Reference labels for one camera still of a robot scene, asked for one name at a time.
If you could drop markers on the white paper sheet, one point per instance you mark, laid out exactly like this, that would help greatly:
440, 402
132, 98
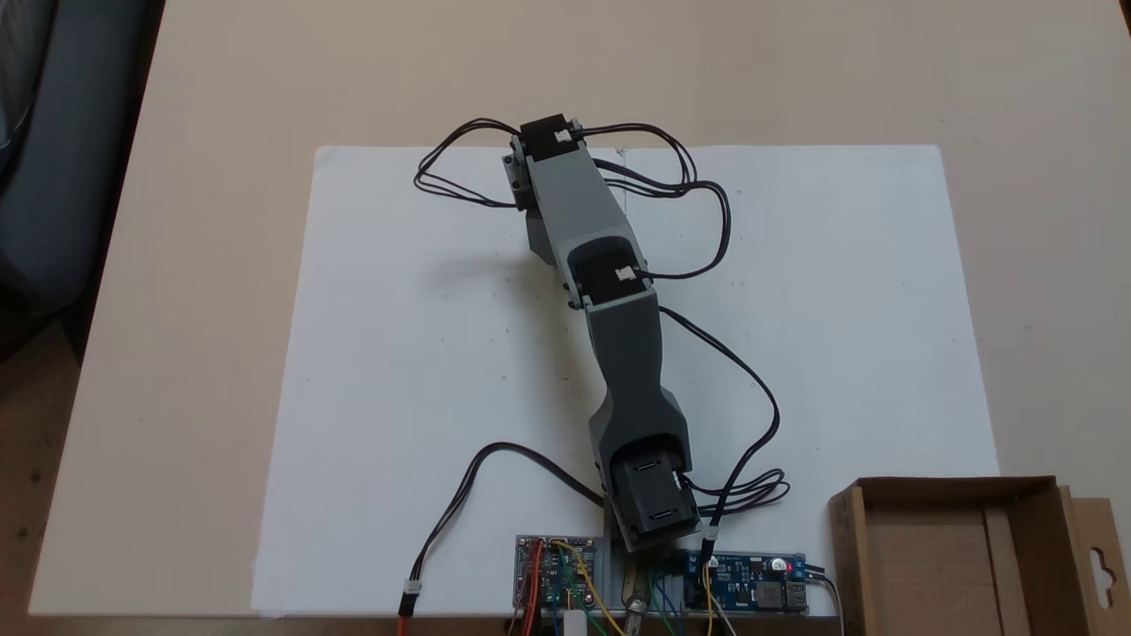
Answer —
839, 336
424, 371

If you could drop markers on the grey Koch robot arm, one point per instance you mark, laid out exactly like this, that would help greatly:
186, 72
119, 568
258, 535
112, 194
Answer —
618, 336

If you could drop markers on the white plastic cap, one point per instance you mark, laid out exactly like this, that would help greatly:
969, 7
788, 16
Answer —
574, 624

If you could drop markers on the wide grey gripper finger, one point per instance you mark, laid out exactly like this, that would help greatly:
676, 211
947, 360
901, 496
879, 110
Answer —
541, 237

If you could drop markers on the dark grey chair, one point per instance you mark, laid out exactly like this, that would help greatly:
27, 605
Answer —
62, 159

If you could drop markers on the brown cardboard box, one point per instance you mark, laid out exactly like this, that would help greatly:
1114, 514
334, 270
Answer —
937, 565

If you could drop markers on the blue circuit board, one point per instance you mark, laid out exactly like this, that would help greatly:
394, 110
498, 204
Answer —
751, 585

